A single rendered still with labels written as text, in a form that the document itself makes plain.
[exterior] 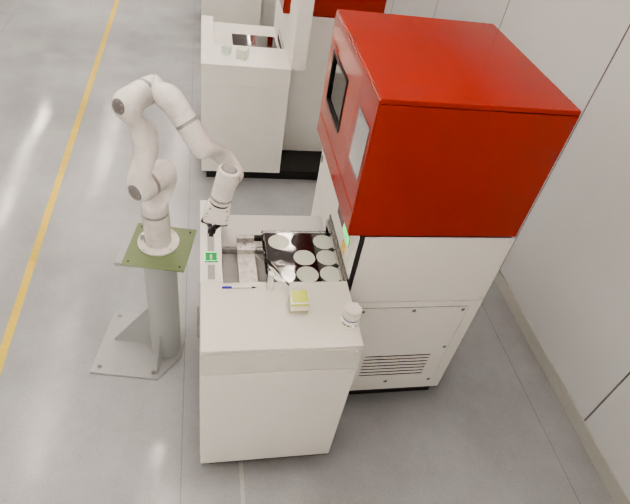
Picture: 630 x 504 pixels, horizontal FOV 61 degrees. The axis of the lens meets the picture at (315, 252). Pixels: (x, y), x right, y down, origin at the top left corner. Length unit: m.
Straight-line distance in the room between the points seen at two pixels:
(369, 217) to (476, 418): 1.60
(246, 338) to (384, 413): 1.28
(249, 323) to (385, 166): 0.79
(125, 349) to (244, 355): 1.31
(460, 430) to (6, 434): 2.33
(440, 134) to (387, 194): 0.29
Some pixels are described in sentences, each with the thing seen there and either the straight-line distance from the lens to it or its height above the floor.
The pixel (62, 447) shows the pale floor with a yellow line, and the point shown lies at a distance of 2.99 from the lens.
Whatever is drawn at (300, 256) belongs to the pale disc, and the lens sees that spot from 2.46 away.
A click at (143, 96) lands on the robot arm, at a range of 2.11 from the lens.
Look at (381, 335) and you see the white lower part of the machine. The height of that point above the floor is 0.57.
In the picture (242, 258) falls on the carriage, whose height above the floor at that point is 0.88.
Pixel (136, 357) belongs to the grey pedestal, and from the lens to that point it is 3.19.
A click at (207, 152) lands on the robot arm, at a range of 2.02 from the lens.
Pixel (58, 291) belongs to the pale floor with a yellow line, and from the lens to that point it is 3.61.
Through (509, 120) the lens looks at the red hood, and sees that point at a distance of 2.02.
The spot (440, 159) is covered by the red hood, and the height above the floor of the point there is 1.60.
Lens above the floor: 2.58
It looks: 42 degrees down
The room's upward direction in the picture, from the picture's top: 11 degrees clockwise
